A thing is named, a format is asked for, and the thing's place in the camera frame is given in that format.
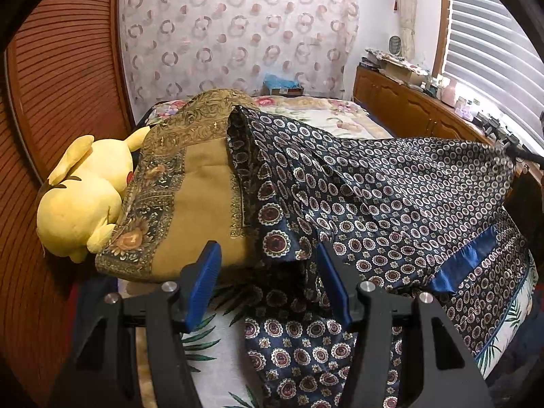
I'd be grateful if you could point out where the yellow plush toy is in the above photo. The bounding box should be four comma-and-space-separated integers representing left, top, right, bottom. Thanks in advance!
36, 125, 151, 263

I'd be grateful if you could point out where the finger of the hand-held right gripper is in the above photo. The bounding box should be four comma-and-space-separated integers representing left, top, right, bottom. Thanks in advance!
504, 142, 544, 163

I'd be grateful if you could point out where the navy patterned satin shirt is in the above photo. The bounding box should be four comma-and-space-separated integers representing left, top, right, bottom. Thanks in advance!
227, 105, 534, 408

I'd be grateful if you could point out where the olive patterned folded cloth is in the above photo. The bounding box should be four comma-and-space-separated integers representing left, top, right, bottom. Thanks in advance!
96, 88, 264, 283

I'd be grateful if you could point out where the wooden window frame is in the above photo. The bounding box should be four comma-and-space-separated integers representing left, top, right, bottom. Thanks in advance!
431, 0, 453, 77

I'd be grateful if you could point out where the floral cloth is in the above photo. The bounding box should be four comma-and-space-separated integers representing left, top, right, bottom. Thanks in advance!
365, 49, 419, 66

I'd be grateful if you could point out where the floral ring-print wall curtain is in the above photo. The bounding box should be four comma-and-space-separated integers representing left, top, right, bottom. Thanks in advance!
119, 0, 360, 109

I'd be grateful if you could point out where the wooden louvred wardrobe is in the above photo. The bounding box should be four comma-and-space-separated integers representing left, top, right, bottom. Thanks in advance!
0, 0, 137, 408

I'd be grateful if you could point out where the cream window curtain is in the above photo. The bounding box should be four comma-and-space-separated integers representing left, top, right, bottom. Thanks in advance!
393, 0, 419, 58

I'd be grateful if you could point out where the blue plastic bag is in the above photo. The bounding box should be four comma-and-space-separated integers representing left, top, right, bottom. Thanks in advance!
263, 74, 300, 90

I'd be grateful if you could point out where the open cardboard box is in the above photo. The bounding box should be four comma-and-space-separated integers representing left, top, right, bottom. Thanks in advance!
380, 62, 426, 83

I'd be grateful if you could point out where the floral bed blanket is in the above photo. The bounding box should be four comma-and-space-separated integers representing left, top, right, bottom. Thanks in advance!
140, 95, 394, 141

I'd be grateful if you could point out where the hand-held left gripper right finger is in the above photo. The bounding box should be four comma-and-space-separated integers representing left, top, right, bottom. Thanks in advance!
317, 244, 494, 408

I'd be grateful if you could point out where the palm leaf printed sheet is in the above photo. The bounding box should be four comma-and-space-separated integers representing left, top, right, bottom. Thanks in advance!
127, 259, 536, 408

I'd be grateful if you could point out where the wooden side cabinet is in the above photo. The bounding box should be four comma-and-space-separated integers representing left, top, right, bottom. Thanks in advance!
354, 66, 544, 179

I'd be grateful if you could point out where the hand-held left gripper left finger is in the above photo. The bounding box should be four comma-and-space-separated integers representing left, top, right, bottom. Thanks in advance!
51, 240, 222, 408

